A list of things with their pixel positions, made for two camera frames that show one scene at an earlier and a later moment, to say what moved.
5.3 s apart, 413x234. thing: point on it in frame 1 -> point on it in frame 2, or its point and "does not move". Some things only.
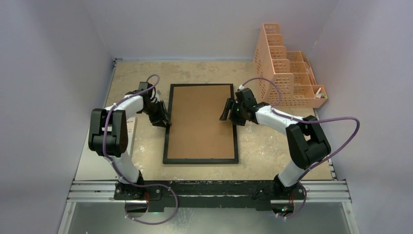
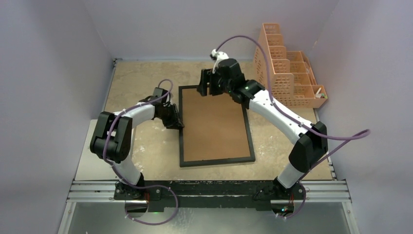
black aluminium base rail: (211, 195) does not move
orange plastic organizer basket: (290, 70) does not move
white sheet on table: (92, 166) does not move
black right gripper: (233, 112) -> (208, 82)
